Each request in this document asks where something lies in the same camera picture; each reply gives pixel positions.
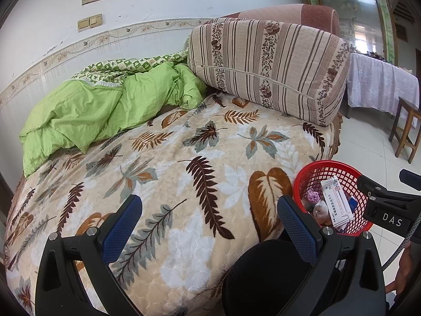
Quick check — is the person right hand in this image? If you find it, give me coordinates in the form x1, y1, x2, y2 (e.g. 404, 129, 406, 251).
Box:
385, 241, 412, 295

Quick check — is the white toothpaste box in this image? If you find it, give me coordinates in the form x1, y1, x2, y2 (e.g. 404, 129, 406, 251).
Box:
321, 175, 354, 230

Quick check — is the table with lilac cloth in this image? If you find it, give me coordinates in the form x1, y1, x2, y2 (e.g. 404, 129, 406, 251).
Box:
347, 53, 420, 116

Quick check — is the beige wall switch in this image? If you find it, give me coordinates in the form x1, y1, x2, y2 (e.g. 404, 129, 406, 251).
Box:
77, 14, 103, 32

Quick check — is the pink headboard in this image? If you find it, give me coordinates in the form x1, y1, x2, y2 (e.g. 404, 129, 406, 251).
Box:
223, 3, 340, 37

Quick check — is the wooden stool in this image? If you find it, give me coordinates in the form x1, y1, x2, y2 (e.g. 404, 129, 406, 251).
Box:
388, 97, 421, 164

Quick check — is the red purple foil wrapper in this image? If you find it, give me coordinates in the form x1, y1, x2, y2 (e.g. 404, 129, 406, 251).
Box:
305, 188, 323, 205

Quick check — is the striped floral cushion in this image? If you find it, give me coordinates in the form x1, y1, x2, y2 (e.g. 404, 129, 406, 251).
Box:
188, 18, 350, 126

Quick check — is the leaf pattern fleece blanket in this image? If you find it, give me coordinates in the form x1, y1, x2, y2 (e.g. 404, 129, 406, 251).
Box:
4, 93, 343, 315

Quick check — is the green quilt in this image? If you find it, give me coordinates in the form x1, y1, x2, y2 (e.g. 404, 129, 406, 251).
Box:
19, 50, 206, 177

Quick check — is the gray cable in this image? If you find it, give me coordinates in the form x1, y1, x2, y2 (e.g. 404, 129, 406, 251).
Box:
381, 210, 421, 272

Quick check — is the red mesh trash basket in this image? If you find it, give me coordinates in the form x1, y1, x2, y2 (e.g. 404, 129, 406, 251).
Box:
293, 161, 373, 236

